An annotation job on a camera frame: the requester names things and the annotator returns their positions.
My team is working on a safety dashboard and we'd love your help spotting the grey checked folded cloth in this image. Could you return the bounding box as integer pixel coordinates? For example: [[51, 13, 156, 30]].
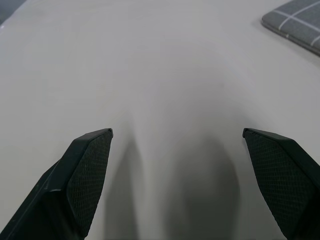
[[260, 0, 320, 57]]

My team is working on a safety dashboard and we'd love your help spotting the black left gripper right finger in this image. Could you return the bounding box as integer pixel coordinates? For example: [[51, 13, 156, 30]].
[[242, 127, 320, 240]]

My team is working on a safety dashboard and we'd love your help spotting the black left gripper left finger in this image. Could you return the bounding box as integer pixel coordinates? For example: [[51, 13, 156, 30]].
[[0, 128, 114, 240]]

